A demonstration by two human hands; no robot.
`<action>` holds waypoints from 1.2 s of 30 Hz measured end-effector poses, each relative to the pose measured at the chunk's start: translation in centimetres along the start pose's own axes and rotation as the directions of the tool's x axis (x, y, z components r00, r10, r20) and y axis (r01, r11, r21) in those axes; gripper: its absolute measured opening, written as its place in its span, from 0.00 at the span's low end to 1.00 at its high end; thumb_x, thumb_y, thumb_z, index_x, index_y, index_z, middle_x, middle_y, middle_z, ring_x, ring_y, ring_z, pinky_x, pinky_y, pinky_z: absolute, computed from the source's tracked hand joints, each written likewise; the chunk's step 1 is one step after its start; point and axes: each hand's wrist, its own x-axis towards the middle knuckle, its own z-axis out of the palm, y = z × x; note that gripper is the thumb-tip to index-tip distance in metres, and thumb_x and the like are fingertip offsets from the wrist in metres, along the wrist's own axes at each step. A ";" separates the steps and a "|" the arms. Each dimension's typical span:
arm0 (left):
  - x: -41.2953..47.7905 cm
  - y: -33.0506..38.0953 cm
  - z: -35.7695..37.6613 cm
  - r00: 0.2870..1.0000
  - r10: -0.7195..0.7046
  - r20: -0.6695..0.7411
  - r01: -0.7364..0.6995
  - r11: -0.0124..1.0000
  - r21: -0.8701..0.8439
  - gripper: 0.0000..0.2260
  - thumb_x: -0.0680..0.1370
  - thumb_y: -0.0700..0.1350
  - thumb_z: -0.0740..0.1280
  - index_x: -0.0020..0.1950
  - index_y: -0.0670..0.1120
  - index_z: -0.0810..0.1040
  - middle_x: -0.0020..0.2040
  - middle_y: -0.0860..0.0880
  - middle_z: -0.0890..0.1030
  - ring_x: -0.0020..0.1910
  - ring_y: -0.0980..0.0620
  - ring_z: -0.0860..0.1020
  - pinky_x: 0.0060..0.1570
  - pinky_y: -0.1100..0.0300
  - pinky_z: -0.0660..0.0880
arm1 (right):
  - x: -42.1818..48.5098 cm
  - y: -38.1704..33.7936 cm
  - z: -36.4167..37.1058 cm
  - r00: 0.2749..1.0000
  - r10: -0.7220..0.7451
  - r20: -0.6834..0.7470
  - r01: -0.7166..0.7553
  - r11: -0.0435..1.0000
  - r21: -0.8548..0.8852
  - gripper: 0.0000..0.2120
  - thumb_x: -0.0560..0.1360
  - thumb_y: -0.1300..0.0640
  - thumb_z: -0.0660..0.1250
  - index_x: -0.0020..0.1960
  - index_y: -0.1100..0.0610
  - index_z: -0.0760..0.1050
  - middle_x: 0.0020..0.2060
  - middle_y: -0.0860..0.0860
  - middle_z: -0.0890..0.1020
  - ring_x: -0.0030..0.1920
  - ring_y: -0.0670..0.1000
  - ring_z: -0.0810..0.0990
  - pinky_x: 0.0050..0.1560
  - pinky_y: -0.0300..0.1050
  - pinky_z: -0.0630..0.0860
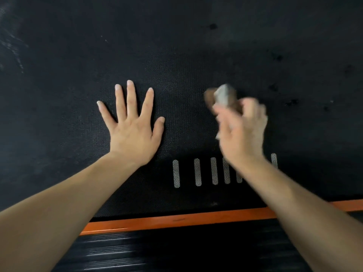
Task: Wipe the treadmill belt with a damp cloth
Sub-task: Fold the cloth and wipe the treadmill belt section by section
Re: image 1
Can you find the person's left hand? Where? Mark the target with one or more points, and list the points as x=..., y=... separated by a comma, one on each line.
x=133, y=135

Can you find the person's right hand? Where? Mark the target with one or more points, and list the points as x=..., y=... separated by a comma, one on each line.
x=244, y=135

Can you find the brown and grey cleaning cloth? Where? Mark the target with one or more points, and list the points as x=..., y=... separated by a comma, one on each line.
x=224, y=94

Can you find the person's right forearm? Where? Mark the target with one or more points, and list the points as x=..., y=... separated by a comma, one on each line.
x=306, y=223

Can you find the person's left forearm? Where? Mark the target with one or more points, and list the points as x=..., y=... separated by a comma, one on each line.
x=56, y=218

